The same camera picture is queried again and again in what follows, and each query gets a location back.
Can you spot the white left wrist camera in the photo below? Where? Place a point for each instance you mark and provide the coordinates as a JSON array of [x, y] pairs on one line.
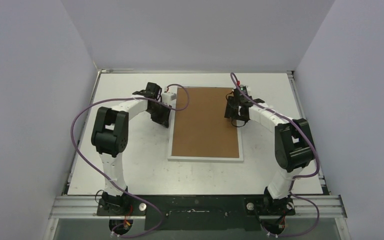
[[167, 98]]

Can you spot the white brown backing board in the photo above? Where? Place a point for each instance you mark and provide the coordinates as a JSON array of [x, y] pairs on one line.
[[205, 122]]

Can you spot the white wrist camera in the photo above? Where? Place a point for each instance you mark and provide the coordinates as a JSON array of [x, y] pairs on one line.
[[240, 90], [167, 98]]

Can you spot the white picture frame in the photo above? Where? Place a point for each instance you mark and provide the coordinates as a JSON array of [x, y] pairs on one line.
[[205, 160]]

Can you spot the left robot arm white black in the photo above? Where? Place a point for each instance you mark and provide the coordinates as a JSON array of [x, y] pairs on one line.
[[110, 136]]

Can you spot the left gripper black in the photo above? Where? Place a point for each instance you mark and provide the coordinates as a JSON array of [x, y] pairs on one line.
[[163, 120]]

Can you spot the aluminium front rail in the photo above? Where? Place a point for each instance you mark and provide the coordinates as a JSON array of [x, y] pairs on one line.
[[85, 207]]

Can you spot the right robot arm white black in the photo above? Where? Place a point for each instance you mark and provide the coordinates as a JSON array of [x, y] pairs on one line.
[[292, 146]]

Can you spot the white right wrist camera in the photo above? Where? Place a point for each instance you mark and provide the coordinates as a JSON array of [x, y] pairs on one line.
[[240, 90]]

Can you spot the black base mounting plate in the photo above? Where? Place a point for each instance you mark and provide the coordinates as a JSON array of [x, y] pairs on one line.
[[195, 212]]

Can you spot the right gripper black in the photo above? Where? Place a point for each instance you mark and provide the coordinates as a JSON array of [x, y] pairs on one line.
[[232, 112]]

